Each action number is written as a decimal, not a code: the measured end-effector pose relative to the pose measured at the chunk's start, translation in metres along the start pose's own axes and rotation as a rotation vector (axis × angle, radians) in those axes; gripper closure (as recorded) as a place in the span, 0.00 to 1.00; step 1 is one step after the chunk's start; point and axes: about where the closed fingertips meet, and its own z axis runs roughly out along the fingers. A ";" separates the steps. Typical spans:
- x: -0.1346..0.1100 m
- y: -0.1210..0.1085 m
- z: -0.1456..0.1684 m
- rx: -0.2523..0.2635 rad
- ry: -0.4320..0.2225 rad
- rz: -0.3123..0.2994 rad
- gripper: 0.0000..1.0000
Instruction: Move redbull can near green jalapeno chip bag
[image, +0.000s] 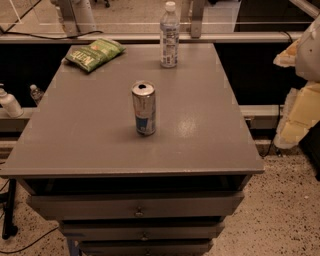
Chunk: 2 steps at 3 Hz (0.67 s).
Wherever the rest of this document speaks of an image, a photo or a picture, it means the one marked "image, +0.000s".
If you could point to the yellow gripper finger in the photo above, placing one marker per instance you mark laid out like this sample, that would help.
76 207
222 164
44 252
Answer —
301 112
287 58

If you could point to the small clear bottle on ledge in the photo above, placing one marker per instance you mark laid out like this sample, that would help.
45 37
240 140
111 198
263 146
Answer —
36 94

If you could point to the black stand leg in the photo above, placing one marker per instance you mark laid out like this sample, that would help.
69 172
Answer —
8 198

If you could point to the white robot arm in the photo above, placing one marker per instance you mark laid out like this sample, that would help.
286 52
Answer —
307 64

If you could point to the top grey drawer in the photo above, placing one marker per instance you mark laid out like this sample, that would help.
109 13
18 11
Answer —
129 206

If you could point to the white bottle on ledge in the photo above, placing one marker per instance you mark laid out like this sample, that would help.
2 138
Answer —
10 103

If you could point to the clear plastic water bottle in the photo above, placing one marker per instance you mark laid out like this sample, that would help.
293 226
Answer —
169 36

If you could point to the redbull can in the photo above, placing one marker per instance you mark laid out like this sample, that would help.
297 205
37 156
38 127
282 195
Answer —
144 104

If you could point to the bottom grey drawer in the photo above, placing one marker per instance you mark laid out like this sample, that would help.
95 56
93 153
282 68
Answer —
146 248

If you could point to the metal rail frame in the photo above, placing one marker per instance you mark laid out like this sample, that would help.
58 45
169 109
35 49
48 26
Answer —
82 21

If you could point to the green jalapeno chip bag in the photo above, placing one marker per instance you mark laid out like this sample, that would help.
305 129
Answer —
94 55

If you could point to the grey drawer cabinet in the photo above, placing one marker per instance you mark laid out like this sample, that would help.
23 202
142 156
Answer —
82 139

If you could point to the middle grey drawer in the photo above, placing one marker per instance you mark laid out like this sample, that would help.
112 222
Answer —
142 231

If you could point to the grey drawer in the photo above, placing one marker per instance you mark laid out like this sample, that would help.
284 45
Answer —
142 231
129 206
146 248

